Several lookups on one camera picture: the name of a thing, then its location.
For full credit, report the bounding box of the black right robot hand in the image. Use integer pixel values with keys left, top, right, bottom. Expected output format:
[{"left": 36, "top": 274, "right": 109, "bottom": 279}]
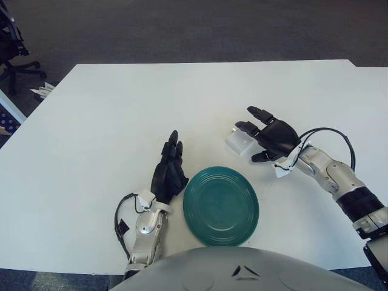
[{"left": 235, "top": 105, "right": 302, "bottom": 164}]

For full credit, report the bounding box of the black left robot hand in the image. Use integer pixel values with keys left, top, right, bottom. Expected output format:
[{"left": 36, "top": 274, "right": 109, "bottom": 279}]
[{"left": 150, "top": 130, "right": 189, "bottom": 204}]

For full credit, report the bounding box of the white charger block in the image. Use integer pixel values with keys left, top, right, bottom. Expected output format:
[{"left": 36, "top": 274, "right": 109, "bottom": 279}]
[{"left": 224, "top": 126, "right": 254, "bottom": 157}]

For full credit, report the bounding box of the dark green ribbed plate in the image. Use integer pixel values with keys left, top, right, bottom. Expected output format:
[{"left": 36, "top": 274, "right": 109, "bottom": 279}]
[{"left": 182, "top": 166, "right": 260, "bottom": 247}]

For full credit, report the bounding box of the grey robot torso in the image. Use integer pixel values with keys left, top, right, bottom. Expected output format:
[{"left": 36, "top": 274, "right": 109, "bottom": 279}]
[{"left": 109, "top": 246, "right": 373, "bottom": 291}]

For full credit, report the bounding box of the white folded paper scrap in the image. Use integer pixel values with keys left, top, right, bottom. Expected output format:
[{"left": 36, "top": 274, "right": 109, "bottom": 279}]
[{"left": 29, "top": 81, "right": 55, "bottom": 98}]

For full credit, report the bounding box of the white framed dotted board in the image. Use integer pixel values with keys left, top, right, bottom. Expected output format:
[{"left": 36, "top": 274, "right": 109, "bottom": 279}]
[{"left": 0, "top": 89, "right": 27, "bottom": 136}]

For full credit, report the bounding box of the black office chair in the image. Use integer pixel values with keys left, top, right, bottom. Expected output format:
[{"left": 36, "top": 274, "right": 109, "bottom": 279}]
[{"left": 0, "top": 0, "right": 47, "bottom": 95}]

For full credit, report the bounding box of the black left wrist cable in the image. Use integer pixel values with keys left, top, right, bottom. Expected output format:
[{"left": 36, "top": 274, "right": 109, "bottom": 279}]
[{"left": 114, "top": 193, "right": 143, "bottom": 258}]

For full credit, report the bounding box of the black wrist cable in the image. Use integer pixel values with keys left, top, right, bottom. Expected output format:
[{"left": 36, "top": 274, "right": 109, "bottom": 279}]
[
  {"left": 114, "top": 193, "right": 143, "bottom": 258},
  {"left": 298, "top": 127, "right": 356, "bottom": 169}
]

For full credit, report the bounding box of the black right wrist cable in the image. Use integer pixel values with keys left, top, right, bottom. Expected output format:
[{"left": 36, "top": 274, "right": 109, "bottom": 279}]
[{"left": 298, "top": 127, "right": 356, "bottom": 169}]

